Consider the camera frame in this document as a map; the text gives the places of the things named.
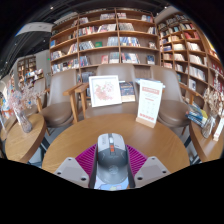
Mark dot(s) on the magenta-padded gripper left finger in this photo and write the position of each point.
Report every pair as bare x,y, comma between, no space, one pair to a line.
71,171

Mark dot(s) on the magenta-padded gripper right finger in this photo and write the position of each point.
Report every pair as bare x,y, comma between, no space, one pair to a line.
151,171

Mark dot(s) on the grey computer mouse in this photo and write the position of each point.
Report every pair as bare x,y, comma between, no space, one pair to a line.
111,156

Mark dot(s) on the round wooden side table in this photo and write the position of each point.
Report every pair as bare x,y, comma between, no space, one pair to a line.
6,128
23,143
208,148

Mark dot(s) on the brown padded wooden armchair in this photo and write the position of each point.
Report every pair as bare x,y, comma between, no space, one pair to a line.
60,110
115,68
171,110

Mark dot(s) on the glass vase with dried flowers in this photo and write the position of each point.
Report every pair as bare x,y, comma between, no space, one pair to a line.
25,123
208,126

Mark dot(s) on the white sign on wooden base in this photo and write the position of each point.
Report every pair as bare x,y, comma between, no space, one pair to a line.
150,101

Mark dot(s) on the stack of blue books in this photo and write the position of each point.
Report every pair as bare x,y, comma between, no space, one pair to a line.
196,115

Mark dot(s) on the small white table sign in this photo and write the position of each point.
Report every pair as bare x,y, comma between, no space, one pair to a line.
219,130

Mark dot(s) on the dark cover book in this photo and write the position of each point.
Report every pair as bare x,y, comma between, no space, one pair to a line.
127,91

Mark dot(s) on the white framed floral picture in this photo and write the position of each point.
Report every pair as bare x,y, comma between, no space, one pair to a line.
105,90

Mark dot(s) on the distant small book shelf unit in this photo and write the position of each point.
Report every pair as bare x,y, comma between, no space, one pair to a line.
28,68

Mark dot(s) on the curved wooden book shelf unit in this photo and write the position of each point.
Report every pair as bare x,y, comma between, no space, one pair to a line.
191,46

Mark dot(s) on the wide wooden book shelf unit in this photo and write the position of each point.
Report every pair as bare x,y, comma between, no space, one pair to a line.
106,36

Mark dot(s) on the white hanging ceiling sign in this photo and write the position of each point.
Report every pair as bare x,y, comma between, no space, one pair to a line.
33,28

